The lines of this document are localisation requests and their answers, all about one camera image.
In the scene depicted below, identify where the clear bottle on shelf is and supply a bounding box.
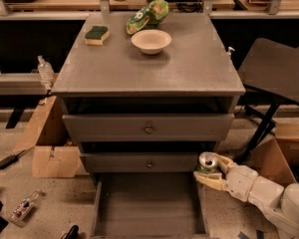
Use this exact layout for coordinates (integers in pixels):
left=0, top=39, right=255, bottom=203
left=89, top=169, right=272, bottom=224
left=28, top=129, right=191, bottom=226
left=38, top=56, right=54, bottom=81

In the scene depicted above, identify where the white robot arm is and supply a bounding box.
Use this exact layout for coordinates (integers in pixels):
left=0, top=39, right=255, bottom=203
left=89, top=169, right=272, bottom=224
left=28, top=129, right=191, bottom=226
left=193, top=152, right=299, bottom=239

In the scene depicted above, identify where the top grey drawer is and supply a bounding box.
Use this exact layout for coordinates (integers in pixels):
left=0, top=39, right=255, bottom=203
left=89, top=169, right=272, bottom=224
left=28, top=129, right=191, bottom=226
left=63, top=114, right=233, bottom=142

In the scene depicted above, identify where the right cardboard box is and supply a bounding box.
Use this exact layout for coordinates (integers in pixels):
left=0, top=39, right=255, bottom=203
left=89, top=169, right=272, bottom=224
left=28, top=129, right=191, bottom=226
left=251, top=123, right=299, bottom=186

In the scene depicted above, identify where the white ceramic bowl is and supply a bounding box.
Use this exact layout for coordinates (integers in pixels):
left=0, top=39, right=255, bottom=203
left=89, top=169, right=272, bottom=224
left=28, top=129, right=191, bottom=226
left=132, top=29, right=171, bottom=55

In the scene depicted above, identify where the grey drawer cabinet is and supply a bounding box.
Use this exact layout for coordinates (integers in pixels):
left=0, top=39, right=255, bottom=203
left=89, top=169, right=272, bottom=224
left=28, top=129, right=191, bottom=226
left=50, top=11, right=246, bottom=239

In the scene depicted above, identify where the green soda can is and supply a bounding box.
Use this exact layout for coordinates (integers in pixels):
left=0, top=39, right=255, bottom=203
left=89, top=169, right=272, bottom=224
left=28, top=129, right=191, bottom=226
left=197, top=152, right=218, bottom=173

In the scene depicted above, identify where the left cardboard box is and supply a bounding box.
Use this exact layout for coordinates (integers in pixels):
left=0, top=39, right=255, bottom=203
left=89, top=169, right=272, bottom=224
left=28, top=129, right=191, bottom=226
left=14, top=96, right=86, bottom=178

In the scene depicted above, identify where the black power adapter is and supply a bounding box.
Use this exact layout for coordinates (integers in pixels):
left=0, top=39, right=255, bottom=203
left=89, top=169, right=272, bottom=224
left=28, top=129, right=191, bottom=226
left=0, top=155, right=18, bottom=169

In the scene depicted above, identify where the clear bottle on floor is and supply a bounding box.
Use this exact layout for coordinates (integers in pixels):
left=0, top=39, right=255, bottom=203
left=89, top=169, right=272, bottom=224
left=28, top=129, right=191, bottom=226
left=9, top=189, right=45, bottom=227

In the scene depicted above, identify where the green chip bag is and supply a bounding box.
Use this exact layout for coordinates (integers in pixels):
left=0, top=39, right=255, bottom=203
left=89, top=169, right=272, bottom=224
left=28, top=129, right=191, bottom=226
left=126, top=0, right=169, bottom=35

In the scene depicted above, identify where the small white pump bottle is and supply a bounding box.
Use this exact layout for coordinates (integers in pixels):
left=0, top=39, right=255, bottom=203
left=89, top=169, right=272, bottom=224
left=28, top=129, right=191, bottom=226
left=226, top=46, right=235, bottom=58

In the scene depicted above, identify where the green yellow sponge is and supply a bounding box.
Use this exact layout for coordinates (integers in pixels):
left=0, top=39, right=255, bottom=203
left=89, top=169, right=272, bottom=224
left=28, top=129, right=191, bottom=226
left=85, top=26, right=110, bottom=46

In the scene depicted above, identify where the open bottom grey drawer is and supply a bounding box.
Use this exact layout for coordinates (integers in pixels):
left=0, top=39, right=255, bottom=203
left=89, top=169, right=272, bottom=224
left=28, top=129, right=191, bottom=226
left=91, top=172, right=208, bottom=239

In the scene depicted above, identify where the black folding side table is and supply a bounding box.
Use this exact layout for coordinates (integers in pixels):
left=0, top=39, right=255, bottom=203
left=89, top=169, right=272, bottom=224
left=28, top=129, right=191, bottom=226
left=235, top=38, right=299, bottom=162

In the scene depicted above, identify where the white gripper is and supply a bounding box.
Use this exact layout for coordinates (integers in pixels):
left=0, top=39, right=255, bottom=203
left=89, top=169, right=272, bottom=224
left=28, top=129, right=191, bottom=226
left=193, top=154, right=258, bottom=202

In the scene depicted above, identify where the cardboard box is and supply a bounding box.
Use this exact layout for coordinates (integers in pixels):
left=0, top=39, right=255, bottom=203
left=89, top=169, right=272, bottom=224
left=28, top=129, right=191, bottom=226
left=14, top=96, right=86, bottom=178
left=251, top=123, right=299, bottom=186

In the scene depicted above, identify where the middle grey drawer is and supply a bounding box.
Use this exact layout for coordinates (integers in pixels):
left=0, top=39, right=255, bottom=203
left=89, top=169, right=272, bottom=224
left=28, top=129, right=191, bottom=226
left=80, top=152, right=199, bottom=173

